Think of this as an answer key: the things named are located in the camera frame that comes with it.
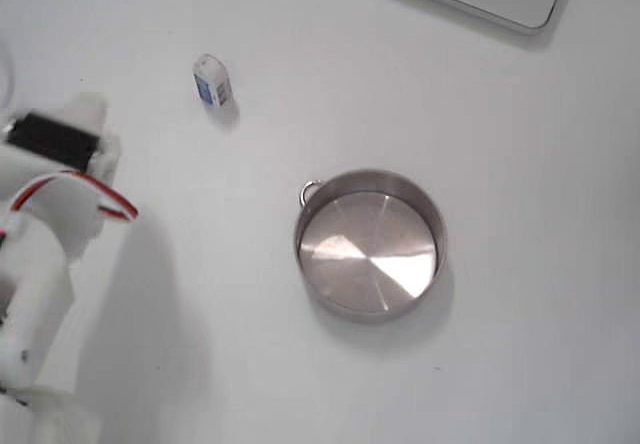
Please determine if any round metal bowl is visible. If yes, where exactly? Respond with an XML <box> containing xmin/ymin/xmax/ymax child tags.
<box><xmin>292</xmin><ymin>167</ymin><xmax>448</xmax><ymax>325</ymax></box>

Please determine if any small white and blue box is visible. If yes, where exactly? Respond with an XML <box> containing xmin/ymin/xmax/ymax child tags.
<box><xmin>192</xmin><ymin>53</ymin><xmax>234</xmax><ymax>108</ymax></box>

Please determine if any red servo cable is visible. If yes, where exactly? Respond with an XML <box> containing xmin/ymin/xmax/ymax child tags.
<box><xmin>0</xmin><ymin>171</ymin><xmax>140</xmax><ymax>224</ymax></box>

